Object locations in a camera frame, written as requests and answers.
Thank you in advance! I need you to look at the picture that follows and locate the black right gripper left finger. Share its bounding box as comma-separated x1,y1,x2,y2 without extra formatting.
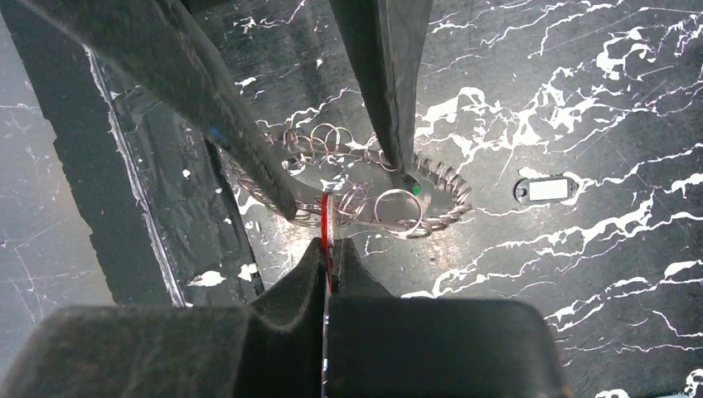
1,238,326,397

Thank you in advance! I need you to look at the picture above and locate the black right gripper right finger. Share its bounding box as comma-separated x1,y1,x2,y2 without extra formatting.
326,239,571,397

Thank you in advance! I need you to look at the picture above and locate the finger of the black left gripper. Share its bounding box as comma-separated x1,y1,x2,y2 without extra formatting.
23,1,298,220
330,0,433,172

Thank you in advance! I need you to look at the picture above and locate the red key tag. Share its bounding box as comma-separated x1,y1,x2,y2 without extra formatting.
321,192,335,294

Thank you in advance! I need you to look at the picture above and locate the black key tag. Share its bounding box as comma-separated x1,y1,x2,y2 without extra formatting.
513,176,579,206

